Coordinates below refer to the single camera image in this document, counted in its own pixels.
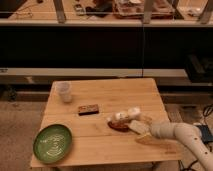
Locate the clear plastic cup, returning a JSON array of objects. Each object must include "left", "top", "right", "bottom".
[{"left": 56, "top": 82, "right": 72, "bottom": 103}]

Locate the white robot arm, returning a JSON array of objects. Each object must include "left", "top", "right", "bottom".
[{"left": 136, "top": 122, "right": 213, "bottom": 171}]

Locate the light wooden table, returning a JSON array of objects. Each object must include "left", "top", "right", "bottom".
[{"left": 30, "top": 77, "right": 183, "bottom": 171}]

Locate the brown wooden spoon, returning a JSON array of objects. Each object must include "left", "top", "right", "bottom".
[{"left": 107, "top": 122, "right": 129, "bottom": 132}]

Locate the black cable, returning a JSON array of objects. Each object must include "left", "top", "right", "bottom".
[{"left": 179, "top": 103, "right": 213, "bottom": 171}]

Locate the brown chocolate bar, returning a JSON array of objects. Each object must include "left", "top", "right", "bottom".
[{"left": 78, "top": 104, "right": 99, "bottom": 115}]

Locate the white plush toy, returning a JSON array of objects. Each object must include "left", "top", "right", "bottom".
[{"left": 107, "top": 107, "right": 141, "bottom": 122}]

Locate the white sponge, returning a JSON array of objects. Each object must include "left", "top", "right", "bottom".
[{"left": 129, "top": 120, "right": 149, "bottom": 134}]

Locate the wooden shelf with clutter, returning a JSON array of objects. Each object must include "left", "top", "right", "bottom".
[{"left": 0, "top": 0, "right": 213, "bottom": 27}]

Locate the green ceramic bowl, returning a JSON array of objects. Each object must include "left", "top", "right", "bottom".
[{"left": 33, "top": 124, "right": 72, "bottom": 164}]

